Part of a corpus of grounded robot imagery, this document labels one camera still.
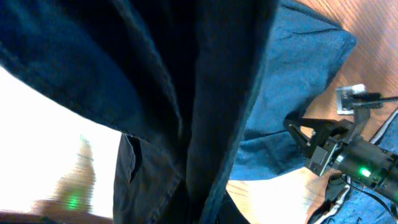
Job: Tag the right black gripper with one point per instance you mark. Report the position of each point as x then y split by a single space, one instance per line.
323 139

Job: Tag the dark navy shorts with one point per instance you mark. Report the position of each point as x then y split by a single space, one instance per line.
198 89

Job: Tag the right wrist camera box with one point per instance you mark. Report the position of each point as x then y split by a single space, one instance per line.
345 97

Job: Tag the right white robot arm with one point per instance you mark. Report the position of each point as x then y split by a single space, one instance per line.
369 165

